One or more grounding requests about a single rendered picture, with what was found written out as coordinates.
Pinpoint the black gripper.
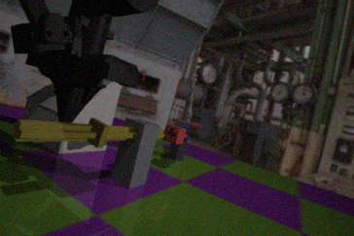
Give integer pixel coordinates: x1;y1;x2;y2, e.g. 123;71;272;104
25;9;140;122

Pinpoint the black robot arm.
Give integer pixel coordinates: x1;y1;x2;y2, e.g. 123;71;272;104
11;0;159;57

